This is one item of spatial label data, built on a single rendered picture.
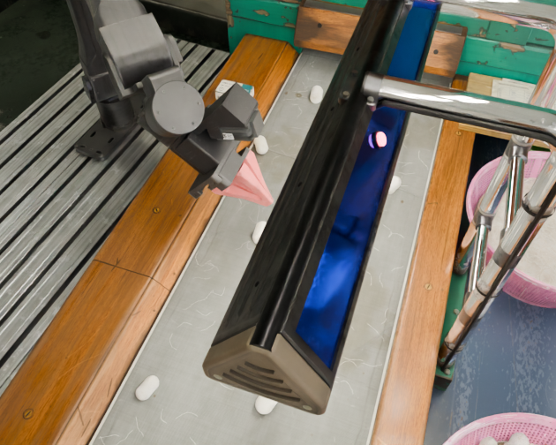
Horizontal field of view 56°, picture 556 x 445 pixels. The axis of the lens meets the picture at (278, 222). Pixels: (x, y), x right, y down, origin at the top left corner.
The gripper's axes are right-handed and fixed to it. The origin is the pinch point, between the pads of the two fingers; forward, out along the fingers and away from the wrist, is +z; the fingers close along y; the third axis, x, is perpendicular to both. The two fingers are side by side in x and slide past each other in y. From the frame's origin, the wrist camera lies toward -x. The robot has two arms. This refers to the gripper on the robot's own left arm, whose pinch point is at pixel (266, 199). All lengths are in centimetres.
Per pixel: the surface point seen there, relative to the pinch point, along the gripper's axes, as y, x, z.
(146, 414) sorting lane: -29.6, 8.7, 1.4
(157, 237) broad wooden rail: -7.4, 12.7, -7.3
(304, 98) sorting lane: 31.5, 8.3, 1.9
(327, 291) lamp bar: -27.0, -29.6, -6.3
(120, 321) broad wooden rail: -20.9, 11.7, -6.0
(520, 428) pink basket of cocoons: -17.5, -18.7, 32.5
